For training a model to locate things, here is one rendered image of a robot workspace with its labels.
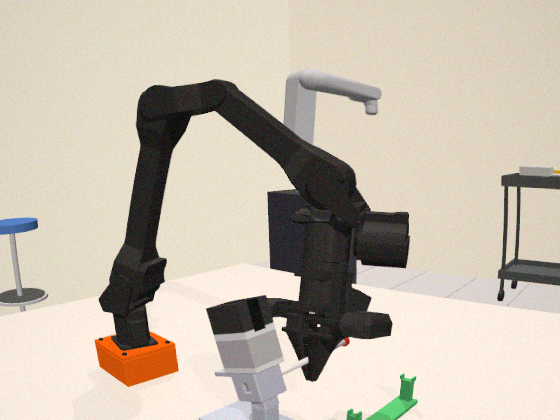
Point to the white pin with red cap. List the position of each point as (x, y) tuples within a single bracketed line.
[(302, 362)]

